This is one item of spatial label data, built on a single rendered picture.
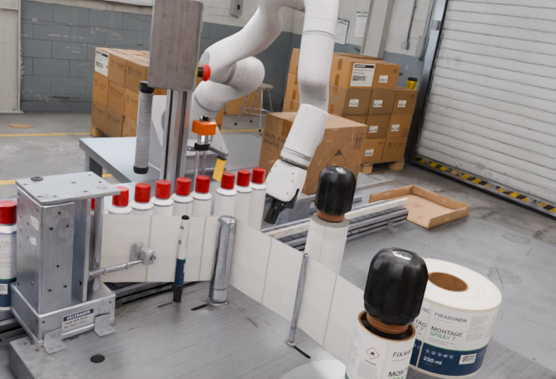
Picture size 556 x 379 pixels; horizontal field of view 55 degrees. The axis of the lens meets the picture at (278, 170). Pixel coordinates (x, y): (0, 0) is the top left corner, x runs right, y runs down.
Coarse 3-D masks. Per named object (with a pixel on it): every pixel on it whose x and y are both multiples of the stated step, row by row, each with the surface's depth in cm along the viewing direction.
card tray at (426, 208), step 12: (384, 192) 209; (396, 192) 216; (408, 192) 222; (420, 192) 221; (432, 192) 217; (408, 204) 208; (420, 204) 211; (432, 204) 213; (444, 204) 214; (456, 204) 210; (408, 216) 195; (420, 216) 197; (432, 216) 199; (444, 216) 193; (456, 216) 200
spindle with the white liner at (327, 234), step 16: (320, 176) 113; (336, 176) 110; (352, 176) 112; (320, 192) 113; (336, 192) 111; (352, 192) 113; (320, 208) 113; (336, 208) 112; (320, 224) 113; (336, 224) 113; (320, 240) 114; (336, 240) 114; (320, 256) 115; (336, 256) 115; (336, 272) 117
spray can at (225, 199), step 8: (224, 176) 129; (232, 176) 129; (224, 184) 129; (232, 184) 130; (216, 192) 130; (224, 192) 129; (232, 192) 130; (216, 200) 130; (224, 200) 129; (232, 200) 130; (216, 208) 130; (224, 208) 130; (232, 208) 131; (232, 216) 132
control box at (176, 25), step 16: (160, 0) 108; (176, 0) 108; (192, 0) 109; (160, 16) 109; (176, 16) 109; (192, 16) 110; (160, 32) 110; (176, 32) 110; (192, 32) 111; (160, 48) 110; (176, 48) 111; (192, 48) 112; (160, 64) 111; (176, 64) 112; (192, 64) 112; (160, 80) 112; (176, 80) 113; (192, 80) 114
